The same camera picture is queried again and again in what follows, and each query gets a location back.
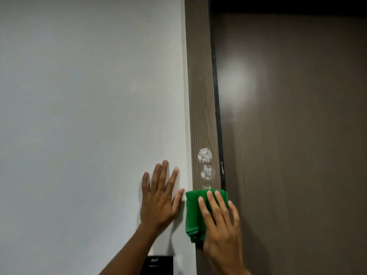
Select person's left hand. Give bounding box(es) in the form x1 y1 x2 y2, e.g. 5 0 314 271
140 160 185 231

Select person's right hand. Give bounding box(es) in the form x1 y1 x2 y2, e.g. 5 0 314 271
198 190 251 275

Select green cleaning cloth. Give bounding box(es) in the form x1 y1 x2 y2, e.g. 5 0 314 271
185 189 229 244

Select person's left forearm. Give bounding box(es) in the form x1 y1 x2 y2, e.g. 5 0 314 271
99 223 158 275

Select white foam patches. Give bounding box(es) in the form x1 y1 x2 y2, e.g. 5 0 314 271
197 147 215 190

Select brown door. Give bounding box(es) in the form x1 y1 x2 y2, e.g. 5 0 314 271
211 0 367 275

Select black wall switch panel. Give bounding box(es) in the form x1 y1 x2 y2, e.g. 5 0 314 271
140 256 174 275

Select brown wooden door frame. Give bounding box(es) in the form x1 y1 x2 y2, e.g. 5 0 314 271
184 0 226 275

